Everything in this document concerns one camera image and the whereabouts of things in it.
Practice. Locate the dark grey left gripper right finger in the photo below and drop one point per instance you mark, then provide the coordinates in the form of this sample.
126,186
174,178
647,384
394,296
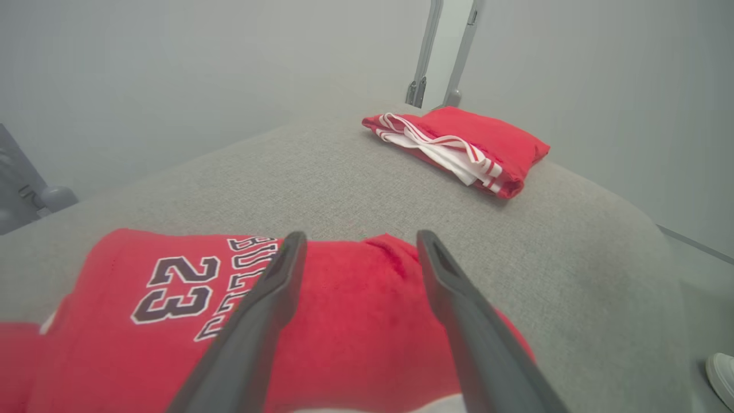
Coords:
481,355

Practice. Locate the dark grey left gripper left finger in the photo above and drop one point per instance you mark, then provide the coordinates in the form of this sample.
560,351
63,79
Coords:
252,344

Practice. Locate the red white-striped basketball shorts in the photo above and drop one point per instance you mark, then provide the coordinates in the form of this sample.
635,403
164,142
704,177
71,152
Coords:
355,321

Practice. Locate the red number 23 jersey shirt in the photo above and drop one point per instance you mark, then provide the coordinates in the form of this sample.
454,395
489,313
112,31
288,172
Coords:
493,137

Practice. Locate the white shoe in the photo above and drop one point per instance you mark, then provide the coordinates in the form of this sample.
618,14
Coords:
723,378

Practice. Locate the grey partition post with truss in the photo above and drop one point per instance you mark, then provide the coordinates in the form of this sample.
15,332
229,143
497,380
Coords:
23,189

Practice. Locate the grey double-rail partition post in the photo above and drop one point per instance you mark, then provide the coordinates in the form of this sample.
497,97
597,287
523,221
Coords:
427,46

